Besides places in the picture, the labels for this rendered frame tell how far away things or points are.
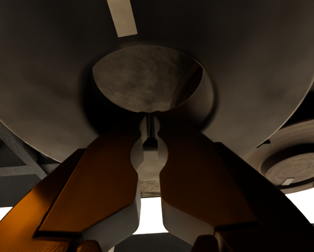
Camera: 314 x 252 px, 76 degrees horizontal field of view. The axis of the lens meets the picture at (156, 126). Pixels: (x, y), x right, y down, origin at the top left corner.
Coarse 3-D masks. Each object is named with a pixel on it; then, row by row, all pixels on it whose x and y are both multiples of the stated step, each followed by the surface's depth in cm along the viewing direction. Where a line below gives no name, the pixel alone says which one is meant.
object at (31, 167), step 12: (0, 132) 411; (12, 132) 442; (12, 144) 441; (24, 144) 478; (24, 156) 475; (36, 156) 520; (0, 168) 517; (12, 168) 519; (24, 168) 522; (36, 168) 515; (48, 168) 526
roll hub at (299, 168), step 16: (304, 112) 30; (288, 128) 31; (304, 128) 31; (272, 144) 34; (288, 144) 36; (304, 144) 35; (256, 160) 39; (272, 160) 37; (288, 160) 36; (304, 160) 36; (272, 176) 40; (288, 176) 41; (304, 176) 41; (288, 192) 48
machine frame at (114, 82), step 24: (144, 48) 45; (168, 48) 45; (96, 72) 49; (120, 72) 49; (144, 72) 50; (168, 72) 50; (120, 96) 55; (144, 96) 55; (168, 96) 56; (144, 192) 99
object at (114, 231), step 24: (144, 120) 11; (96, 144) 9; (120, 144) 9; (96, 168) 8; (120, 168) 8; (72, 192) 7; (96, 192) 7; (120, 192) 7; (48, 216) 6; (72, 216) 6; (96, 216) 6; (120, 216) 6; (96, 240) 6; (120, 240) 7
